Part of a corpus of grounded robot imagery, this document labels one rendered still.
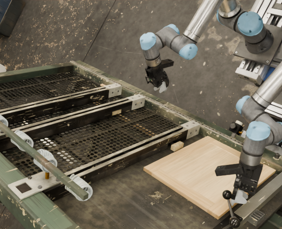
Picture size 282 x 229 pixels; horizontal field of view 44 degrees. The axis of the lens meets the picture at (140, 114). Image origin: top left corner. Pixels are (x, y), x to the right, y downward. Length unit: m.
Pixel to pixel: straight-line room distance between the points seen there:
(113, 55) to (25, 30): 1.79
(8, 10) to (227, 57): 3.40
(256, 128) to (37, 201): 0.83
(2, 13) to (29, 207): 4.41
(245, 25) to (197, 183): 0.82
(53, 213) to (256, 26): 1.29
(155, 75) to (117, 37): 2.40
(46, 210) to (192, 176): 0.74
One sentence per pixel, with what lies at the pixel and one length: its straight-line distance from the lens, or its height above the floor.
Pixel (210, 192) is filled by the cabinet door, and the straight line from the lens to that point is 1.66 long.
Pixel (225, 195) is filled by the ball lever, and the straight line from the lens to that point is 1.44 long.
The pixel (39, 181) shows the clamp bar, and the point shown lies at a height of 1.85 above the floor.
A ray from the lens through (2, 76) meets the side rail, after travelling 2.65.
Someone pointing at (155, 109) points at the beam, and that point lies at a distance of 2.34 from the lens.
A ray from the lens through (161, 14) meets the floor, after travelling 3.89.
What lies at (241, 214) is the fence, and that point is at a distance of 1.56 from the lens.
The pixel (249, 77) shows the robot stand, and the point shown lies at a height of 0.98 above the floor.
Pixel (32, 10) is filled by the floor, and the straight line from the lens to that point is 5.49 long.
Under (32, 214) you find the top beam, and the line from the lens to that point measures 1.31.
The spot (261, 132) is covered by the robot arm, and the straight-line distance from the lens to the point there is 1.27.
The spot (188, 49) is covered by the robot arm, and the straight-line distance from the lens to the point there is 1.55.
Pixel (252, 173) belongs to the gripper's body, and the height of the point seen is 1.51.
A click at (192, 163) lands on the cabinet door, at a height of 1.16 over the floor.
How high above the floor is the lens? 2.82
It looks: 54 degrees down
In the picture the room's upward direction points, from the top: 61 degrees counter-clockwise
